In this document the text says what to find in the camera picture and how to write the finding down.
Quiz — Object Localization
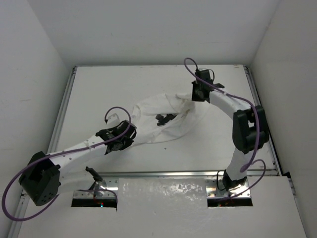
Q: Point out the white printed t-shirt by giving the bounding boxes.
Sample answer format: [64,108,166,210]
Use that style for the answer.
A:
[131,93,210,146]

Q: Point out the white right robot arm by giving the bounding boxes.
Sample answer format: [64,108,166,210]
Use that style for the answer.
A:
[192,68,269,191]

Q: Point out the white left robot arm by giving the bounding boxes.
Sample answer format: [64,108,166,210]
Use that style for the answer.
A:
[19,120,137,206]

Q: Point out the white front cover panel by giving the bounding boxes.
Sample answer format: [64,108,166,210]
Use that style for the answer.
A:
[19,177,306,238]

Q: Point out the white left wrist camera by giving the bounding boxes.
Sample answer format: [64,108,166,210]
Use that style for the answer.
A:
[105,113,120,127]

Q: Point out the aluminium table edge rail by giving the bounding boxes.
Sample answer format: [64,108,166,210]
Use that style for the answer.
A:
[95,170,279,178]

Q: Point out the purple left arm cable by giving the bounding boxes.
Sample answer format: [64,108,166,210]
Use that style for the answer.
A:
[1,106,132,221]

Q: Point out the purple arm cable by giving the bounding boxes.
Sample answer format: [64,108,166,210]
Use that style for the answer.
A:
[1,106,132,221]
[183,58,267,200]

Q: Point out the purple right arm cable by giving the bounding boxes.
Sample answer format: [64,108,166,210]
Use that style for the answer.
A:
[183,58,267,200]

